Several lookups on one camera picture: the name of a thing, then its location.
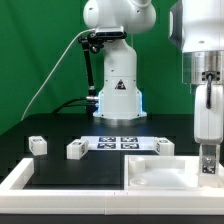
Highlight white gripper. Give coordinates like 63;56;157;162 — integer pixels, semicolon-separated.
194;85;224;174

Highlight white square table top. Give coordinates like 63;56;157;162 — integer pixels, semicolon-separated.
124;155;224;190

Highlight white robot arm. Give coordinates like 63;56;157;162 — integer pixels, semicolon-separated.
83;0;224;175

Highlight white U-shaped obstacle fence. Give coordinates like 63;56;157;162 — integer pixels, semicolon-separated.
0;158;224;215

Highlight white AprilTag base plate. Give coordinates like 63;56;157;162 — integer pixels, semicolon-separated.
81;136;157;151

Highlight black cables at base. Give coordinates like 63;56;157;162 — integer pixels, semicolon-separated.
53;97;90;114

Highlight grey mounted camera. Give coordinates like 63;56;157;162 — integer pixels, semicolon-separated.
95;26;127;39

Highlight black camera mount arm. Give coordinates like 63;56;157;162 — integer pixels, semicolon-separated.
78;36;97;96

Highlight grey cable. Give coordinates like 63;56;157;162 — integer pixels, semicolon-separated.
20;28;96;122

